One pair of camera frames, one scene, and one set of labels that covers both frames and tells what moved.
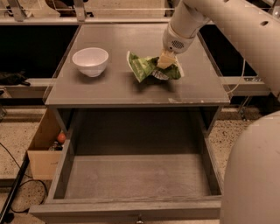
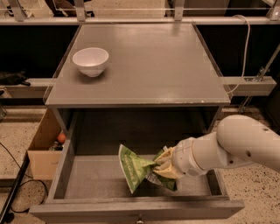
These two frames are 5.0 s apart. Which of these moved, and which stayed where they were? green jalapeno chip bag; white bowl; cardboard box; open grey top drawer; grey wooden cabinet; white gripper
Moved: white gripper; green jalapeno chip bag
Stayed: grey wooden cabinet; white bowl; cardboard box; open grey top drawer
